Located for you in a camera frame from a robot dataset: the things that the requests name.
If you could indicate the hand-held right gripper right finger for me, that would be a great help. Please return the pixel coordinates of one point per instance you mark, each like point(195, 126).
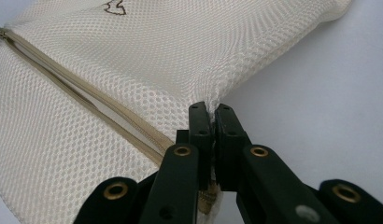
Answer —
point(242, 168)

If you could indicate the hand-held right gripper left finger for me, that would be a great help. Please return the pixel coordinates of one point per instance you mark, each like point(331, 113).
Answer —
point(186, 161)

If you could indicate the cream mesh laundry bag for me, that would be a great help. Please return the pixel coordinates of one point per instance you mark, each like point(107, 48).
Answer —
point(96, 77)

